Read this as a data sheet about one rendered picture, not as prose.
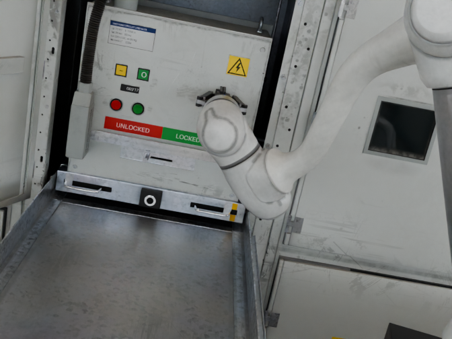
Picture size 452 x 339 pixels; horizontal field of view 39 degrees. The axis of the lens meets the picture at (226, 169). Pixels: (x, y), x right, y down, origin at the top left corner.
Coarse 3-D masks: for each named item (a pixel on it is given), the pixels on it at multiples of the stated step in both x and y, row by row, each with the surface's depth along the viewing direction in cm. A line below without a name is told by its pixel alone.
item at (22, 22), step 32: (0, 0) 150; (32, 0) 159; (0, 32) 153; (32, 32) 162; (0, 64) 153; (0, 96) 159; (0, 128) 163; (32, 128) 169; (0, 160) 166; (32, 160) 174; (0, 192) 170
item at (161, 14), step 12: (132, 12) 165; (144, 12) 171; (156, 12) 176; (168, 12) 182; (192, 24) 166; (204, 24) 171; (216, 24) 177; (228, 24) 183; (84, 36) 167; (252, 36) 167; (264, 36) 168; (264, 72) 170
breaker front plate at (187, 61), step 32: (160, 32) 167; (192, 32) 167; (224, 32) 167; (96, 64) 170; (128, 64) 170; (160, 64) 170; (192, 64) 170; (224, 64) 169; (256, 64) 169; (96, 96) 172; (128, 96) 172; (160, 96) 172; (192, 96) 172; (256, 96) 172; (96, 128) 175; (192, 128) 175; (96, 160) 178; (128, 160) 178; (160, 160) 178; (192, 160) 178; (192, 192) 181; (224, 192) 181
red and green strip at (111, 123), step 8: (112, 120) 175; (120, 120) 175; (128, 120) 175; (112, 128) 175; (120, 128) 175; (128, 128) 175; (136, 128) 175; (144, 128) 175; (152, 128) 175; (160, 128) 175; (168, 128) 175; (152, 136) 176; (160, 136) 176; (168, 136) 176; (176, 136) 176; (184, 136) 176; (192, 136) 176; (192, 144) 177; (200, 144) 177
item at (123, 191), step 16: (64, 176) 179; (80, 176) 179; (96, 176) 179; (80, 192) 180; (112, 192) 180; (128, 192) 180; (176, 192) 180; (160, 208) 182; (176, 208) 182; (192, 208) 182; (208, 208) 182; (240, 208) 181
